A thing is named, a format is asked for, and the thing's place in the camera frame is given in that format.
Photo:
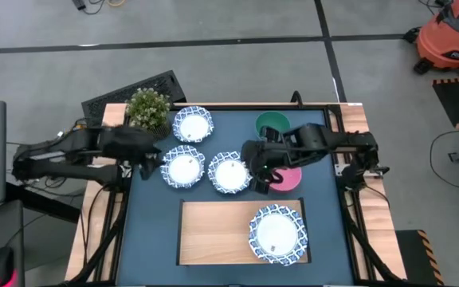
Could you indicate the red bowl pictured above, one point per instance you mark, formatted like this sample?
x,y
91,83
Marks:
x,y
289,182

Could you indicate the blue table mat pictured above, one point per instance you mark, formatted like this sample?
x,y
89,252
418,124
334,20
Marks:
x,y
154,227

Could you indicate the white flowering potted plant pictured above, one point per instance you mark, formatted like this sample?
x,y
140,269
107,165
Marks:
x,y
147,109

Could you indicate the black aluminium table frame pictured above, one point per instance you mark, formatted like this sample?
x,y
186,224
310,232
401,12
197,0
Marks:
x,y
351,223

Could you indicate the wooden cutting board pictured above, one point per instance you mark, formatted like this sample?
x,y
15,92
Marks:
x,y
213,232

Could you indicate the blue patterned paper plate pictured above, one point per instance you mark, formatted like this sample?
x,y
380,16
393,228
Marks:
x,y
230,175
183,169
277,234
193,126

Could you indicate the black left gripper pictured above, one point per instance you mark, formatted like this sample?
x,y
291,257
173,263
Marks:
x,y
132,144

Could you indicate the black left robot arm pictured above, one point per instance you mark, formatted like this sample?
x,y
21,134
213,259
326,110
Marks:
x,y
62,153

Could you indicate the black hazard striped floor mat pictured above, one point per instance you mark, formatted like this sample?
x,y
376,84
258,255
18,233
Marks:
x,y
458,101
414,255

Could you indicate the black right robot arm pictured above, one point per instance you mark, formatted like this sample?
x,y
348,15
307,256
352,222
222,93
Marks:
x,y
321,140

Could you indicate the yellow plug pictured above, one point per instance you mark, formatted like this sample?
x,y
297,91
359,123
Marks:
x,y
77,127

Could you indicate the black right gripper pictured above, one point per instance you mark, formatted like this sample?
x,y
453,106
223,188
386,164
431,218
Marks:
x,y
258,156

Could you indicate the black computer mouse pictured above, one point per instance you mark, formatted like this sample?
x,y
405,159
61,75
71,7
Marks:
x,y
1,265

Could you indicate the silver corner bracket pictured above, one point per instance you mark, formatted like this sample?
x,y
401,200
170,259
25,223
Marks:
x,y
339,170

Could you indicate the green bowl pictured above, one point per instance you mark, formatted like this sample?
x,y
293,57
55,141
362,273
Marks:
x,y
271,119

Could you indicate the orange shop vacuum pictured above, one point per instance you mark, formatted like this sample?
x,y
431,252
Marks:
x,y
444,40

